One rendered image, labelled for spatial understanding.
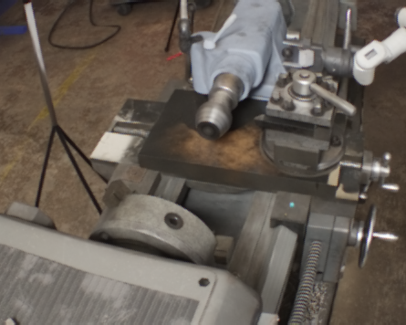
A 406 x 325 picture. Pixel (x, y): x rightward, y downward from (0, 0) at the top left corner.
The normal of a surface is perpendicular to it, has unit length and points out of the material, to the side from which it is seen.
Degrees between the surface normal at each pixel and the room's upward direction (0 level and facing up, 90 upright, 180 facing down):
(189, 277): 0
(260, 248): 0
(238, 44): 0
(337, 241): 90
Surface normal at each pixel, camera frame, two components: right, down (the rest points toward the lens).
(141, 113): -0.08, -0.74
